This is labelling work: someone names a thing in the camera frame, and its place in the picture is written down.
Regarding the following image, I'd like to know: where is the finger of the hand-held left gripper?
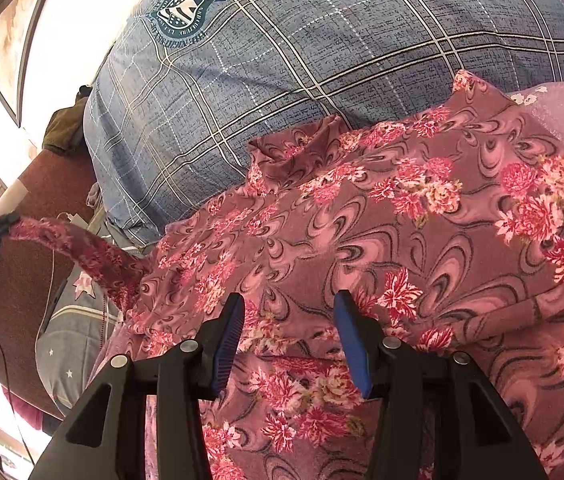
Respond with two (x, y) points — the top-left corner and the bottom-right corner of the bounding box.
(0, 211), (22, 242)

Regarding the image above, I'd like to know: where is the framed wall picture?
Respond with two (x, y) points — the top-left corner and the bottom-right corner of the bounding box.
(0, 0), (58, 128)

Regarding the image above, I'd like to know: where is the dark red cloth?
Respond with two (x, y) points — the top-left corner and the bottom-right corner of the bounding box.
(4, 387), (50, 432)

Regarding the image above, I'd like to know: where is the brown textured mat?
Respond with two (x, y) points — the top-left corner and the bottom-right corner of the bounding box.
(0, 147), (112, 421)

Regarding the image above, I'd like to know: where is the white charger cable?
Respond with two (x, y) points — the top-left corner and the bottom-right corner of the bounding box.
(44, 211), (93, 323)

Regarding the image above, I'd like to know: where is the thin black cable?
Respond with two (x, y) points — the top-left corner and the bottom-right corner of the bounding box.
(0, 305), (30, 463)

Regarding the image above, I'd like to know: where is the olive green cloth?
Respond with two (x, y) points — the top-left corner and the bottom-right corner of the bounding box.
(43, 85), (95, 155)

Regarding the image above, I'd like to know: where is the grey star-printed pillow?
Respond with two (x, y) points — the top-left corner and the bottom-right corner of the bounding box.
(36, 264), (128, 411)

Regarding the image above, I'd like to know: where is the pink floral garment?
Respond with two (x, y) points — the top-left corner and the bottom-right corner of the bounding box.
(9, 70), (564, 480)

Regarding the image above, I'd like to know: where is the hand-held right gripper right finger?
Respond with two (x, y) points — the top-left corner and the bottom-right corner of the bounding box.
(333, 290), (549, 480)

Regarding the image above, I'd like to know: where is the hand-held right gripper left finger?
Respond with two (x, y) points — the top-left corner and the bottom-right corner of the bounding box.
(28, 292), (247, 480)

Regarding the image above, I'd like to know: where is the blue plaid quilt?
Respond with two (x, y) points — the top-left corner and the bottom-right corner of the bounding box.
(83, 0), (564, 246)

